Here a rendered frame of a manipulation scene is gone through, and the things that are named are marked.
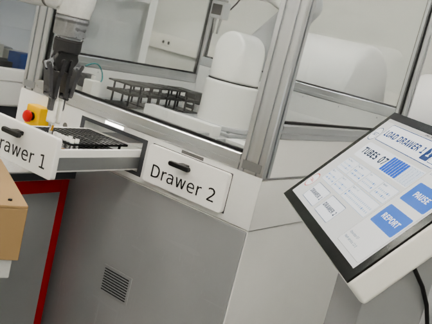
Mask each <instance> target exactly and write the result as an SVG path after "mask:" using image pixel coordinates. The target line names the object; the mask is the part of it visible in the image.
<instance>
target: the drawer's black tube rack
mask: <svg viewBox="0 0 432 324"><path fill-rule="evenodd" d="M38 128H40V129H42V130H44V131H47V132H49V127H38ZM53 131H56V132H58V133H61V134H63V135H65V136H72V137H73V139H79V140H80V142H79V144H76V146H78V149H113V148H110V147H118V149H121V147H128V145H127V144H125V143H122V142H120V141H118V140H115V139H112V138H110V137H108V136H105V135H103V134H100V133H98V132H95V131H93V130H90V129H74V128H58V127H54V128H53ZM52 133H53V132H52Z"/></svg>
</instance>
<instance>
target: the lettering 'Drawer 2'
mask: <svg viewBox="0 0 432 324"><path fill-rule="evenodd" d="M154 166H155V167H157V168H158V174H157V176H153V175H152V173H153V169H154ZM159 173H160V169H159V167H158V166H157V165H155V164H153V166H152V171H151V175H150V176H152V177H158V176H159ZM163 174H167V173H166V172H164V171H163V172H162V175H161V181H162V178H163ZM168 176H172V179H171V178H167V179H166V182H167V183H168V184H171V185H172V183H173V179H174V177H173V175H172V174H168ZM168 179H171V180H172V181H171V183H169V182H168ZM180 182H181V189H183V186H184V185H185V183H186V181H184V183H183V185H182V179H180V180H179V182H178V183H177V177H176V187H178V186H179V183H180ZM188 185H192V186H193V188H192V187H189V186H188ZM188 188H191V189H193V190H194V184H193V183H188V184H187V187H186V190H187V192H188V193H190V194H192V193H193V192H189V191H188ZM199 188H201V189H202V187H199V186H197V189H196V193H195V195H197V191H198V189H199ZM209 189H211V190H213V194H212V195H211V196H209V197H208V198H206V200H207V201H210V202H213V201H211V200H209V198H210V197H213V196H214V195H215V190H214V189H213V188H209Z"/></svg>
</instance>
